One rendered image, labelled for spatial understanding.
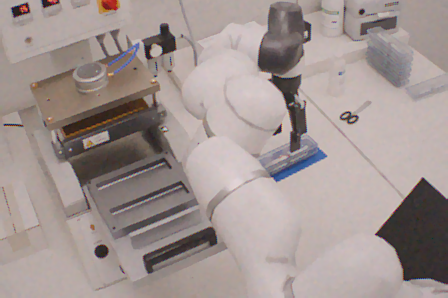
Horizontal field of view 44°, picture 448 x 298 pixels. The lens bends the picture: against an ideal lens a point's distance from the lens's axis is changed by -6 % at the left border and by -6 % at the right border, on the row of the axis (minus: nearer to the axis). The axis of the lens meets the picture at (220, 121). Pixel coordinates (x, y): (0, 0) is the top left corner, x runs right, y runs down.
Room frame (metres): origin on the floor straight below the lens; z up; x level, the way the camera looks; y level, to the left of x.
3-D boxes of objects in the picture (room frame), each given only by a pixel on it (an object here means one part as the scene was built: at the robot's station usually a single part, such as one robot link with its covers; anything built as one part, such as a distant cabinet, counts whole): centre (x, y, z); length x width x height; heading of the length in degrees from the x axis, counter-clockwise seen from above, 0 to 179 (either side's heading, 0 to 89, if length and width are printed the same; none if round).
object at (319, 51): (1.73, -0.26, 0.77); 0.84 x 0.30 x 0.04; 112
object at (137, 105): (1.11, 0.28, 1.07); 0.22 x 0.17 x 0.10; 116
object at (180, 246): (0.71, 0.09, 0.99); 0.15 x 0.02 x 0.04; 116
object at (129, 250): (0.83, 0.15, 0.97); 0.30 x 0.22 x 0.08; 26
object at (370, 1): (1.85, -0.54, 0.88); 0.25 x 0.20 x 0.17; 16
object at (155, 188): (0.87, 0.18, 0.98); 0.20 x 0.17 x 0.03; 116
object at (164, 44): (1.32, 0.15, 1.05); 0.15 x 0.05 x 0.15; 116
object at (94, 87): (1.15, 0.29, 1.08); 0.31 x 0.24 x 0.13; 116
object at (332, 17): (1.79, -0.42, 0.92); 0.09 x 0.08 x 0.25; 147
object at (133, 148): (1.14, 0.31, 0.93); 0.46 x 0.35 x 0.01; 26
